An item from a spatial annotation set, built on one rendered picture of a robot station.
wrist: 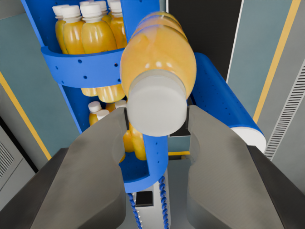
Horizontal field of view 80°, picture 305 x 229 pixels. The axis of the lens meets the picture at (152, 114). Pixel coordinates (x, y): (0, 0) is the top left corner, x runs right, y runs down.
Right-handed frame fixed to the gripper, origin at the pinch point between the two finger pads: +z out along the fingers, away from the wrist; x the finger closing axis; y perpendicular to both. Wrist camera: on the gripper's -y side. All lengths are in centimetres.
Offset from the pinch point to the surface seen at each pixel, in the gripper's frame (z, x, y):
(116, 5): 34.0, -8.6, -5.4
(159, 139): 32.1, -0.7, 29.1
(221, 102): 66, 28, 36
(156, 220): 66, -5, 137
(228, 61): 138, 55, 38
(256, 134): 49, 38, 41
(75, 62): 23.7, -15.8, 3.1
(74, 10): 33.4, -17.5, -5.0
